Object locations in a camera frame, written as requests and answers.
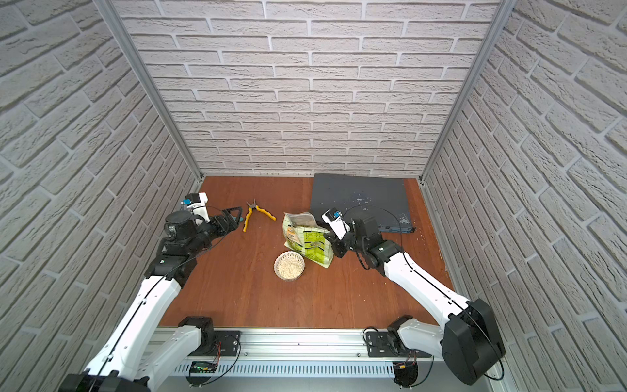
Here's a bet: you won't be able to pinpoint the green oats bag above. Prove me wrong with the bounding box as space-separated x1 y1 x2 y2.
282 212 334 268

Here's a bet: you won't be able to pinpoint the white lattice breakfast bowl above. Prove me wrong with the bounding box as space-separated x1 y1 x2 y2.
274 251 305 282

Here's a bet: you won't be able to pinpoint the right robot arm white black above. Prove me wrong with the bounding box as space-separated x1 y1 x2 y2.
323 208 506 385

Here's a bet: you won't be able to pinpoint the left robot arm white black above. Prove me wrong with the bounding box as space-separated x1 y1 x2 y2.
59 205 242 391

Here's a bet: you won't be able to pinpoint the left controller board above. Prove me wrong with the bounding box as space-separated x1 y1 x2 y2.
186 361 218 388

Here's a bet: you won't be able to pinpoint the controller board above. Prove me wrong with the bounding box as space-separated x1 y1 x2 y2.
393 362 419 388
186 361 218 388

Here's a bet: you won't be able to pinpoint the right controller board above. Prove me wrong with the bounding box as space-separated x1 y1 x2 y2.
393 362 419 388

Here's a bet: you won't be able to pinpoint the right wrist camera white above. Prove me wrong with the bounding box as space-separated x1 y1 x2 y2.
323 207 351 240

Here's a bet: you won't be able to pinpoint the yellow handled pliers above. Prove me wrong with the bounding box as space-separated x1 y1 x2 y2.
242 198 278 234

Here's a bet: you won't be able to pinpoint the dark grey network switch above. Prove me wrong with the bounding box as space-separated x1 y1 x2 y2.
309 173 415 234

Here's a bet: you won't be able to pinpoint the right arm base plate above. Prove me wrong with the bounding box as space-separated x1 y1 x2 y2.
362 328 429 359

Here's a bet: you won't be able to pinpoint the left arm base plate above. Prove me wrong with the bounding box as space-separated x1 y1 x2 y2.
190 330 242 357

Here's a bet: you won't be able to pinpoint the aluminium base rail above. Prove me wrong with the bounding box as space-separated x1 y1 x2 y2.
100 327 506 364

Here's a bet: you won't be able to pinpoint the right aluminium frame post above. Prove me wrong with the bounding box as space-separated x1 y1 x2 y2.
420 0 517 186

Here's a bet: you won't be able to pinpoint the aluminium frame post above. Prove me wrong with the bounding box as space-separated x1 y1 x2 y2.
95 0 204 184
420 0 517 186

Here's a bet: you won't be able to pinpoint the left aluminium frame post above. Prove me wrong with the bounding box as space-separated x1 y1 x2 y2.
95 0 204 184

